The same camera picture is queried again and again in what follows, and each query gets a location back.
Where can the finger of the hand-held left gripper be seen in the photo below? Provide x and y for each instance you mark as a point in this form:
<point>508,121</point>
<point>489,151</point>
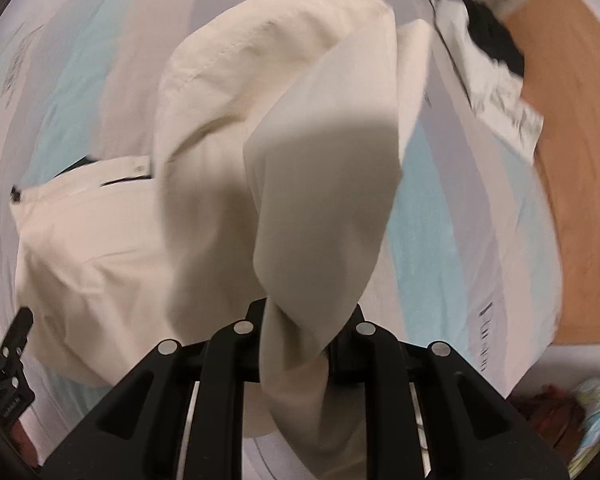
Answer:
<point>19,327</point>

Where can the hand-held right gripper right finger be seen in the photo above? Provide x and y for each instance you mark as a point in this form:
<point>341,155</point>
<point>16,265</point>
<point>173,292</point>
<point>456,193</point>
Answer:
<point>352,326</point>

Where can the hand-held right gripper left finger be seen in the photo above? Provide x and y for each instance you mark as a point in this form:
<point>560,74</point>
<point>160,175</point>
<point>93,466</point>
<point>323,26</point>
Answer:
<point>252,321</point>

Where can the cream and black jacket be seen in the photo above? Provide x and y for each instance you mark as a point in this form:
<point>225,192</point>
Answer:
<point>205,210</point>

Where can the white and black clothes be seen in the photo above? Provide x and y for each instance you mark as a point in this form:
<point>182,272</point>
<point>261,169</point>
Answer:
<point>485,55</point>

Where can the person's left hand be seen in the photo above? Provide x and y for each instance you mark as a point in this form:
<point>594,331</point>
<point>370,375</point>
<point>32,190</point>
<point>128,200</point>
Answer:
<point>22,442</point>

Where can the striped bed sheet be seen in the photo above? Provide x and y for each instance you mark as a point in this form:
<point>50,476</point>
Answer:
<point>455,240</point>

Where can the dark red object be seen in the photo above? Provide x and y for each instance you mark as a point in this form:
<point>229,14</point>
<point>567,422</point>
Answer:
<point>555,412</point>

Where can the colourful patterned cloth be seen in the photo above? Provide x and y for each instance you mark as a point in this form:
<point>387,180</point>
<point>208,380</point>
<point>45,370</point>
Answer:
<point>592,420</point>

